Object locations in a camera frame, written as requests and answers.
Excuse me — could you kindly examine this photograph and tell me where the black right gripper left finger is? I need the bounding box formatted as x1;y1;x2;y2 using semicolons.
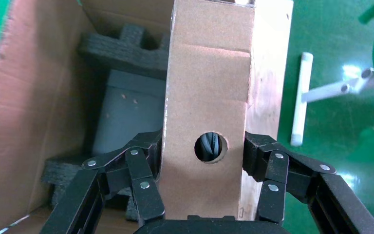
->
40;129;167;234

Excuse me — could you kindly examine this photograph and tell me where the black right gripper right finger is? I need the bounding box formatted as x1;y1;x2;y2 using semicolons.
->
242;131;374;234

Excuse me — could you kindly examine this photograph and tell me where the grey cable bundle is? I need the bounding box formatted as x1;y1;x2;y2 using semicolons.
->
198;132;223;160

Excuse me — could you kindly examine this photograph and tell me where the long cardboard box with hole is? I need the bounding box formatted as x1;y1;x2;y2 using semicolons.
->
157;0;256;221

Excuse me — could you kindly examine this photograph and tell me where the large open cardboard carton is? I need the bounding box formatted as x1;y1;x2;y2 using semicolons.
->
0;0;294;234

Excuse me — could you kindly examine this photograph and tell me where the white T-shaped stand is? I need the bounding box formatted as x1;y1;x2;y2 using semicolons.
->
290;52;374;147

